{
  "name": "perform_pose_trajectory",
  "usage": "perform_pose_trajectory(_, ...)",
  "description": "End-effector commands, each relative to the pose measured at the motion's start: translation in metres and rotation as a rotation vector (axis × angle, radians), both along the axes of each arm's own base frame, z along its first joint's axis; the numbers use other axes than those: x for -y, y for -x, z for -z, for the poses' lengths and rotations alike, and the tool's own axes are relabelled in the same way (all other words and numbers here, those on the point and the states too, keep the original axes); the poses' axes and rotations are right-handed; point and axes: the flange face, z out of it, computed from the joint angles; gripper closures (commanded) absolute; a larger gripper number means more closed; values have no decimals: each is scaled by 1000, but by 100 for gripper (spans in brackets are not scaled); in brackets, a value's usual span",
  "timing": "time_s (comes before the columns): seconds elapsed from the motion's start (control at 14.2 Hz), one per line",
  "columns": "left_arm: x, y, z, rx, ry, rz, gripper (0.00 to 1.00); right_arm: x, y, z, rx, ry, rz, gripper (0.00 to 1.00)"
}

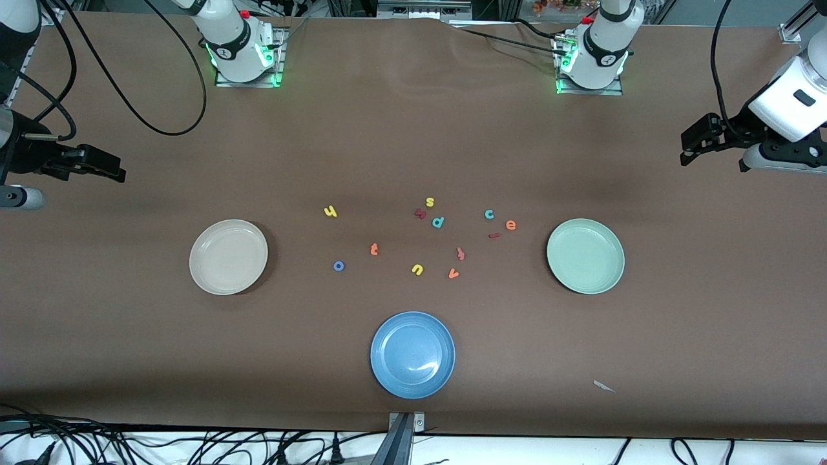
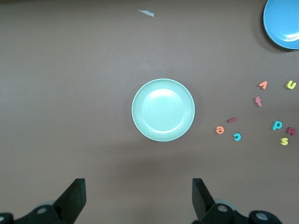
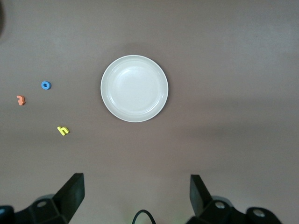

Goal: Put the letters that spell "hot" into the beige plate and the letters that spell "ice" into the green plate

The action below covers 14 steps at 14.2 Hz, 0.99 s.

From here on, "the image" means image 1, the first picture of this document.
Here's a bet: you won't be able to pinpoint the blue plate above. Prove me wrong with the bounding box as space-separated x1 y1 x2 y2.
370 311 456 400

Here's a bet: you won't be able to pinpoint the beige brown plate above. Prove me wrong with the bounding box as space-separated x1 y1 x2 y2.
189 219 269 296

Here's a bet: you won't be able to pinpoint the light green plate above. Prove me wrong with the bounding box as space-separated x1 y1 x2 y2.
546 218 625 295

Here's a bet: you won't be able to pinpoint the aluminium frame rail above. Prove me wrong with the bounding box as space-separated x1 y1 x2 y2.
13 8 65 98
779 0 816 45

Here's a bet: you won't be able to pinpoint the tangled black floor cables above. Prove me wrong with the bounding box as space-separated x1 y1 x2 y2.
0 404 217 465

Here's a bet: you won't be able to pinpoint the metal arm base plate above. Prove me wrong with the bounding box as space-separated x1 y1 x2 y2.
554 36 625 97
215 26 286 88

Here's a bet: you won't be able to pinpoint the grey metal device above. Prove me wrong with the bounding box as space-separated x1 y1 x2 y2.
377 0 472 20

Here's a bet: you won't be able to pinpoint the black base power cable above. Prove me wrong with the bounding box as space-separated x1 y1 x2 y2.
452 18 569 59

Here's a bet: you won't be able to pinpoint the orange leaf decoration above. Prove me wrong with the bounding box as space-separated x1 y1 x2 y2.
533 0 598 17

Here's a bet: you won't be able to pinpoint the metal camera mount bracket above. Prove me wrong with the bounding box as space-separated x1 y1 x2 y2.
370 411 427 465

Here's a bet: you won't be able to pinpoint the brown table cover sheet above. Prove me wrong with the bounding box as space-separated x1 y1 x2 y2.
0 12 827 440

